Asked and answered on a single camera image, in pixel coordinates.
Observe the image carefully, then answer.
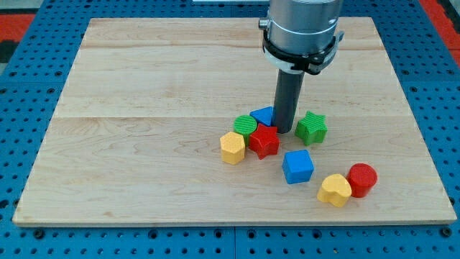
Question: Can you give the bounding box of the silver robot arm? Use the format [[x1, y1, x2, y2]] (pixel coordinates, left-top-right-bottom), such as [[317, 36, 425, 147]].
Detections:
[[258, 0, 344, 75]]

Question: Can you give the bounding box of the red star block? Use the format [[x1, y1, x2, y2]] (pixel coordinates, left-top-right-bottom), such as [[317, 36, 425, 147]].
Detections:
[[249, 123, 280, 160]]

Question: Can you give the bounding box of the green star block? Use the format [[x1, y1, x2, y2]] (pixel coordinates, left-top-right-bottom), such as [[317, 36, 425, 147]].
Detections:
[[295, 111, 328, 146]]

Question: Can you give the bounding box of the green cylinder block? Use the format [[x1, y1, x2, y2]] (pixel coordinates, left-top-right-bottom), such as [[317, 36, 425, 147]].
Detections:
[[233, 115, 257, 146]]

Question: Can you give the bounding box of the yellow hexagon block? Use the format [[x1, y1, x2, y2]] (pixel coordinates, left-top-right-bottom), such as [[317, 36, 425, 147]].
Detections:
[[220, 132, 246, 165]]

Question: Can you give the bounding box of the blue triangle block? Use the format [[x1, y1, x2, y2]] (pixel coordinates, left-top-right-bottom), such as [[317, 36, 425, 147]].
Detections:
[[249, 106, 273, 127]]

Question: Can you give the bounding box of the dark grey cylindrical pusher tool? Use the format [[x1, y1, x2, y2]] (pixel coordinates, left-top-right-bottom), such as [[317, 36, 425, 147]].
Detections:
[[272, 70, 304, 134]]

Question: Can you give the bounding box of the blue cube block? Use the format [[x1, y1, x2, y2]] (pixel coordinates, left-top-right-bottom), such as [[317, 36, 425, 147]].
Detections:
[[282, 150, 315, 184]]

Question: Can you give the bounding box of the light wooden board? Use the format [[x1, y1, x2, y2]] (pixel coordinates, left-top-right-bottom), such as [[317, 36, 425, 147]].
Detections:
[[13, 17, 456, 227]]

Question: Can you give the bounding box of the yellow heart block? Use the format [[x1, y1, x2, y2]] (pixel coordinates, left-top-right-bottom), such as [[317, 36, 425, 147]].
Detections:
[[317, 174, 352, 207]]

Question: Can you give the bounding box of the red cylinder block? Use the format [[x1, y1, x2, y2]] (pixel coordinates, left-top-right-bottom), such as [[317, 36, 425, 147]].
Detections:
[[346, 163, 378, 198]]

